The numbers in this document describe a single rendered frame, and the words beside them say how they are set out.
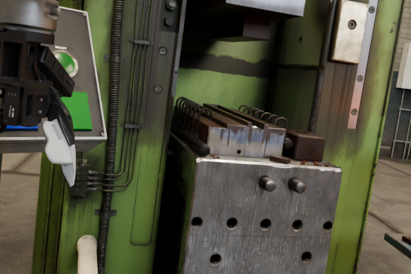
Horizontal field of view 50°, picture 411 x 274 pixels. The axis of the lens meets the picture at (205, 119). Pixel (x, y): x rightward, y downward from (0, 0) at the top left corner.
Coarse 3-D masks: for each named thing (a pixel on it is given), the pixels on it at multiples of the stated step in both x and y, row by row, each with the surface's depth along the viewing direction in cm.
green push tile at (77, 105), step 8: (72, 96) 81; (80, 96) 82; (72, 104) 81; (80, 104) 82; (88, 104) 83; (72, 112) 80; (80, 112) 81; (88, 112) 82; (72, 120) 80; (80, 120) 81; (88, 120) 82; (80, 128) 80; (88, 128) 81
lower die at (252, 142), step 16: (192, 112) 132; (208, 112) 129; (224, 112) 125; (240, 112) 140; (208, 128) 105; (224, 128) 106; (240, 128) 107; (272, 128) 109; (208, 144) 105; (224, 144) 107; (240, 144) 108; (256, 144) 109; (272, 144) 110
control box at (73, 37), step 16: (64, 16) 87; (80, 16) 90; (64, 32) 86; (80, 32) 88; (64, 48) 85; (80, 48) 87; (80, 64) 86; (80, 80) 84; (96, 80) 87; (96, 96) 85; (96, 112) 84; (96, 128) 83; (0, 144) 73; (16, 144) 75; (32, 144) 77; (80, 144) 83; (96, 144) 86
